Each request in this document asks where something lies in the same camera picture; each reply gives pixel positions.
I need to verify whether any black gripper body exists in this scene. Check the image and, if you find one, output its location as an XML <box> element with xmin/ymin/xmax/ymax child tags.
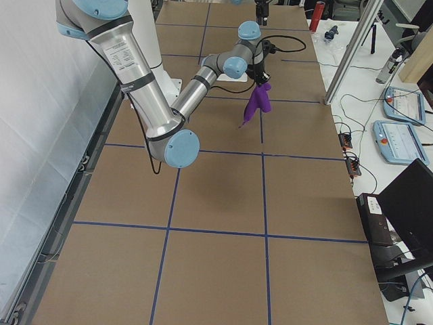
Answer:
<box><xmin>248</xmin><ymin>60</ymin><xmax>270</xmax><ymax>85</ymax></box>
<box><xmin>254</xmin><ymin>0</ymin><xmax>269</xmax><ymax>17</ymax></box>

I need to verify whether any purple towel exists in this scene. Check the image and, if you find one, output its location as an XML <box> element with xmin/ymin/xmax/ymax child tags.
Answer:
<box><xmin>240</xmin><ymin>82</ymin><xmax>272</xmax><ymax>128</ymax></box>

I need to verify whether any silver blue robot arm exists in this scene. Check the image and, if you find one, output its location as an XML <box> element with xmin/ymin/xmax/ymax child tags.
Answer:
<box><xmin>55</xmin><ymin>1</ymin><xmax>269</xmax><ymax>169</ymax></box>

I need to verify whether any red cylinder tube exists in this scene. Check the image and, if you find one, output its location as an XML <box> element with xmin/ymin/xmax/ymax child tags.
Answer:
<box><xmin>309</xmin><ymin>1</ymin><xmax>325</xmax><ymax>33</ymax></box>

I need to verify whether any folded dark umbrella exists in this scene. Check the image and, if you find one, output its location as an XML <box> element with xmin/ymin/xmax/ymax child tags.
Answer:
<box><xmin>324</xmin><ymin>25</ymin><xmax>338</xmax><ymax>41</ymax></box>

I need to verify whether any crumpled clear plastic wrap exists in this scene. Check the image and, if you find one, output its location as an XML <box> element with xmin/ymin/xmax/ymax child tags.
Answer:
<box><xmin>311</xmin><ymin>20</ymin><xmax>347</xmax><ymax>58</ymax></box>

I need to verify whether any grey water bottle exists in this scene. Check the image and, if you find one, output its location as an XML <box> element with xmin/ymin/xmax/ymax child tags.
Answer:
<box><xmin>375</xmin><ymin>47</ymin><xmax>405</xmax><ymax>84</ymax></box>

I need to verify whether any blue teach pendant far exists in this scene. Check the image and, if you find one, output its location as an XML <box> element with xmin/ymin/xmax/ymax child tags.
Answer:
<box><xmin>383</xmin><ymin>87</ymin><xmax>426</xmax><ymax>125</ymax></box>

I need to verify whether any blue teach pendant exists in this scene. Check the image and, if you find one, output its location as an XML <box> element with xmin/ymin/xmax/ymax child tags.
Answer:
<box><xmin>383</xmin><ymin>87</ymin><xmax>426</xmax><ymax>125</ymax></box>
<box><xmin>373</xmin><ymin>121</ymin><xmax>430</xmax><ymax>165</ymax></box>

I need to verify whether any blue teach pendant near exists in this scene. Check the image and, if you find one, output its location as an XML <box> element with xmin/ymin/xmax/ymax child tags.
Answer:
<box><xmin>373</xmin><ymin>121</ymin><xmax>430</xmax><ymax>165</ymax></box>

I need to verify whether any black monitor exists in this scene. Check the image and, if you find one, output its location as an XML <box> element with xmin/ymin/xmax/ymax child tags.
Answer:
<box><xmin>376</xmin><ymin>158</ymin><xmax>432</xmax><ymax>282</ymax></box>

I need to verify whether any black box with label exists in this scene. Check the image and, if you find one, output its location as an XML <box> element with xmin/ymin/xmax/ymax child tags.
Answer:
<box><xmin>356</xmin><ymin>193</ymin><xmax>395</xmax><ymax>247</ymax></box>

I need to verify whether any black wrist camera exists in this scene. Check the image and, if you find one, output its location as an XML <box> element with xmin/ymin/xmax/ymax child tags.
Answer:
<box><xmin>261</xmin><ymin>40</ymin><xmax>277</xmax><ymax>57</ymax></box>

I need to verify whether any aluminium frame post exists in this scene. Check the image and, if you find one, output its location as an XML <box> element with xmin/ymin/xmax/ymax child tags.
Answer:
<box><xmin>324</xmin><ymin>0</ymin><xmax>384</xmax><ymax>105</ymax></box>

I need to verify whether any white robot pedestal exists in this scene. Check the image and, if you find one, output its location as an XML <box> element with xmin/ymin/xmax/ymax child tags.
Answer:
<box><xmin>128</xmin><ymin>0</ymin><xmax>182</xmax><ymax>104</ymax></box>

